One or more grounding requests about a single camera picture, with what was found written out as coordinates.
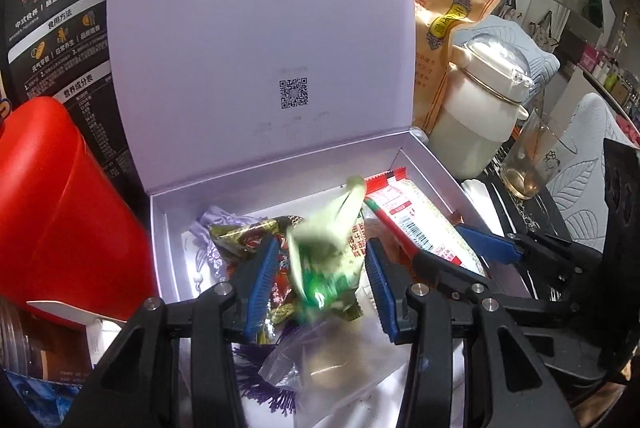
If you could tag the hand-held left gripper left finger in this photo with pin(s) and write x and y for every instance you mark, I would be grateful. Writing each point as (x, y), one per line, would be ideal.
(260, 288)

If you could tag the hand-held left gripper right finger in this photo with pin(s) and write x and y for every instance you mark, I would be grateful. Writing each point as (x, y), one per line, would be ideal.
(382, 298)

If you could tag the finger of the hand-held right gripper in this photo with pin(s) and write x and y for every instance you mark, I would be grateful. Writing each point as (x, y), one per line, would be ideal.
(487, 244)
(450, 273)

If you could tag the red candy packet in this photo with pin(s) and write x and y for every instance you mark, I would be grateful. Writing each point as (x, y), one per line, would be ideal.
(282, 293)

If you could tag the brown gold snack packet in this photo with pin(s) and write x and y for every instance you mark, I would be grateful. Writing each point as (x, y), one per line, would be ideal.
(245, 233)

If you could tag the red white snack packet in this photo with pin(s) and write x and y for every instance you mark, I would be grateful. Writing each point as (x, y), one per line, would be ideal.
(425, 218)

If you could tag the green triangular snack packet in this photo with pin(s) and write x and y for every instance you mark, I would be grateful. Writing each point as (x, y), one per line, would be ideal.
(330, 253)

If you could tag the clear plastic zip bag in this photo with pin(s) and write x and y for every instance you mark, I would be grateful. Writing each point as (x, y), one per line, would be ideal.
(335, 358)

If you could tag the purple tassel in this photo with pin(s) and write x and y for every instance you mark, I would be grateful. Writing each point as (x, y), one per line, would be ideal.
(215, 215)

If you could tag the lavender gift box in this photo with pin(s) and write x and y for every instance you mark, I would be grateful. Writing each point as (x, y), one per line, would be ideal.
(250, 58)

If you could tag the glass cup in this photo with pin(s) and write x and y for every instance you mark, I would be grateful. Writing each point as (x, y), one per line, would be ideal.
(530, 168)

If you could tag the light blue covered chair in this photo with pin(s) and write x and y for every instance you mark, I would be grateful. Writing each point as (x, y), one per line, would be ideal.
(540, 63)
(585, 148)

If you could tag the white lidded jar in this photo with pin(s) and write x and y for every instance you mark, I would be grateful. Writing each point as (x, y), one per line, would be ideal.
(475, 118)

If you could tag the row of cosmetic bottles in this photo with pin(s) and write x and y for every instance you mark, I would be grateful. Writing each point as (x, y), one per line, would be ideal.
(607, 73)

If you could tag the red canister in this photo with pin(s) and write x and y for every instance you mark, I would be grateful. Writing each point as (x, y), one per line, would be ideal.
(65, 208)

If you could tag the orange snack bag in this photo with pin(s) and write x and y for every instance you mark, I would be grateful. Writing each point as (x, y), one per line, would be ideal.
(440, 33)

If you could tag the blue printed packet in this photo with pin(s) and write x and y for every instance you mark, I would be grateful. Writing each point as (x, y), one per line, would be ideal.
(35, 400)

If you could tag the black printed box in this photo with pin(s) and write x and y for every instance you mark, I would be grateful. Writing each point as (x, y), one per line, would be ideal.
(60, 33)

